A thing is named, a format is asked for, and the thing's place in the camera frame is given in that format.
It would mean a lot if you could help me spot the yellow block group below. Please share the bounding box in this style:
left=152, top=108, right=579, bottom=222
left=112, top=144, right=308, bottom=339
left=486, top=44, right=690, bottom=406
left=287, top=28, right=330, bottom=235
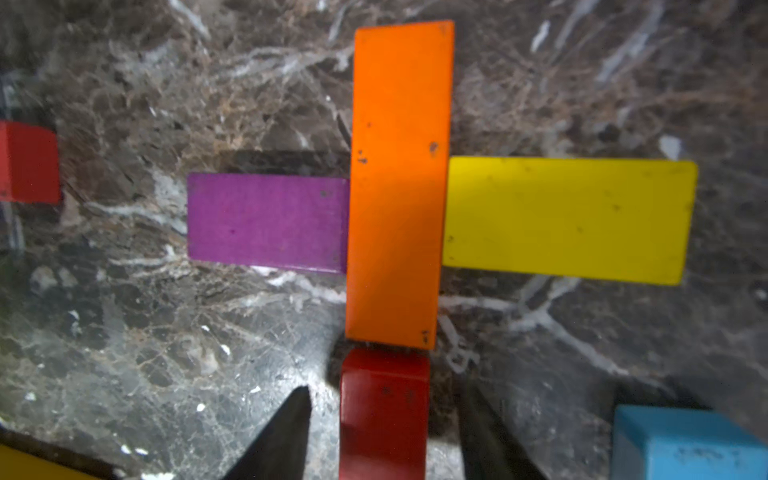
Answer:
left=443, top=157, right=698, bottom=285

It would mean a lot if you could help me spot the purple block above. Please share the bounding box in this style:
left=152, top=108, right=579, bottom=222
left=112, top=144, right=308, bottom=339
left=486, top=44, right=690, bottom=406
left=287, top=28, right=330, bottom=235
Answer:
left=187, top=173, right=349, bottom=274

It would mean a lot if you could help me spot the red block group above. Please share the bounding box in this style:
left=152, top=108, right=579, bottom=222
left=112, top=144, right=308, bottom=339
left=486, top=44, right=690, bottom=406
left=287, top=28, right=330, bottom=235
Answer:
left=339, top=348, right=430, bottom=480

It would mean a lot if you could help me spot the red-orange small block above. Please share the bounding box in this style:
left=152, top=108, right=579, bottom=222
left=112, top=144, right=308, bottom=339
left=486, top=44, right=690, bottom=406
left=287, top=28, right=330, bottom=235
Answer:
left=1, top=120, right=62, bottom=205

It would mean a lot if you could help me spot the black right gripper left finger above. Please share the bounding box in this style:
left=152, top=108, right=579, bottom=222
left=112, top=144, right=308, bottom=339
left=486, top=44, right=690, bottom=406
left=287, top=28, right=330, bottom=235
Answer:
left=223, top=386, right=312, bottom=480

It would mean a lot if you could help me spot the yellow long block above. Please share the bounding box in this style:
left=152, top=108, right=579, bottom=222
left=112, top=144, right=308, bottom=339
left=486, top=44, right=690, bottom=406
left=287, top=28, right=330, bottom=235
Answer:
left=0, top=445, right=96, bottom=480

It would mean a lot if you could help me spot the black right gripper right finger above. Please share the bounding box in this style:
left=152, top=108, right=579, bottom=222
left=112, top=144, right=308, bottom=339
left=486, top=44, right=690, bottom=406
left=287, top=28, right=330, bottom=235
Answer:
left=458, top=383, right=545, bottom=480

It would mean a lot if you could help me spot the cyan block group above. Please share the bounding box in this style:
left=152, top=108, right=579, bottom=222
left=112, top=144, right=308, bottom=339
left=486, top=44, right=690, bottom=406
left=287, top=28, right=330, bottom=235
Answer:
left=610, top=405, right=767, bottom=479

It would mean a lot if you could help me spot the orange long block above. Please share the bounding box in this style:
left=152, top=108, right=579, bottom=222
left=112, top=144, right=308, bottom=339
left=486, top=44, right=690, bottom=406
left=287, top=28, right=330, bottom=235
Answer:
left=345, top=20, right=455, bottom=350

